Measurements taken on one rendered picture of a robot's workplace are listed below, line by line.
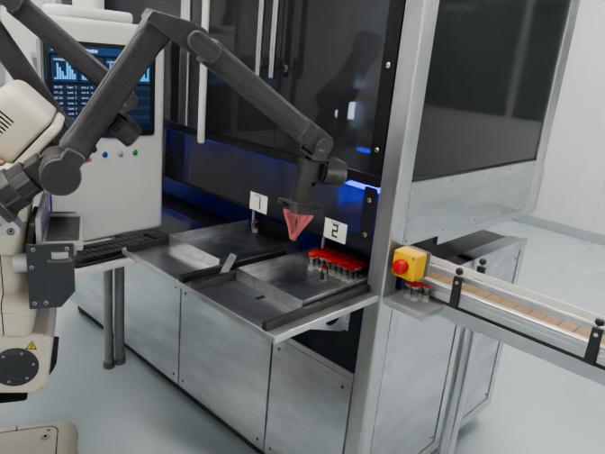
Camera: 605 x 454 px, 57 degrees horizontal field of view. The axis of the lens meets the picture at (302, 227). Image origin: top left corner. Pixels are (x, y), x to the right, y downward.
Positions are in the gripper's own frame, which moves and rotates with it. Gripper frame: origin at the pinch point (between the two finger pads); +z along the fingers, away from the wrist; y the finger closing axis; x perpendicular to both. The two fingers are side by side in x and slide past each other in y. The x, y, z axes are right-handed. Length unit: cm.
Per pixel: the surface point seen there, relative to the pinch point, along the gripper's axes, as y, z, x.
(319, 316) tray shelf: 5.0, 18.1, -10.1
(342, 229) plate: 25.4, -1.3, 4.0
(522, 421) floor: 156, 79, -25
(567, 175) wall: 486, -43, 87
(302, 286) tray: 14.7, 16.0, 5.4
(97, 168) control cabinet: -6, 2, 89
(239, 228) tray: 31, 12, 53
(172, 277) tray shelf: -10.7, 21.3, 31.0
